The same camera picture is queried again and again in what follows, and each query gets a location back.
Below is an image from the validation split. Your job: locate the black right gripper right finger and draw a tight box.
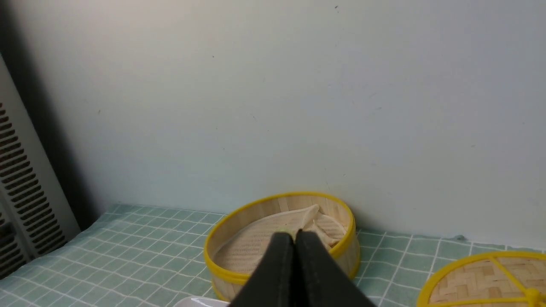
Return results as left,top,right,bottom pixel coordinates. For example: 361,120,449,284
294,230,376,307

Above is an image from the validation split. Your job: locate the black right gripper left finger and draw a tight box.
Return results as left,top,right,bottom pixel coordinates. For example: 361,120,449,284
229,233,294,307

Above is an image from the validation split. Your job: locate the white rectangular plate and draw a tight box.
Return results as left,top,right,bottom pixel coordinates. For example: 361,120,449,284
173,296,229,307

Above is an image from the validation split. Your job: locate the white steamer liner cloth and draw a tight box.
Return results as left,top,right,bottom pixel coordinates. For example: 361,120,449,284
213,204,347,274

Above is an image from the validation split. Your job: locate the bamboo steamer basket yellow rim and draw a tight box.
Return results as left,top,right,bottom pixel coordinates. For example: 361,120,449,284
203,191,360,301

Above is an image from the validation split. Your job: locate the green dumpling in steamer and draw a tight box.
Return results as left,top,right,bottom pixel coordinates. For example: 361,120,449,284
276,230,295,239

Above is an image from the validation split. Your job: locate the green checked tablecloth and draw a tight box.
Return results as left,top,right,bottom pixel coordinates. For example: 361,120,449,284
1,205,519,307

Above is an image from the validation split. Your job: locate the woven bamboo steamer lid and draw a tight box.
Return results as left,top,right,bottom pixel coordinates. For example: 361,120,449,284
416,251,546,307

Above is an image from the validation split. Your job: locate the white vented appliance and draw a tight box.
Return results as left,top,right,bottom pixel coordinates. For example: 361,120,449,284
0,60,81,278

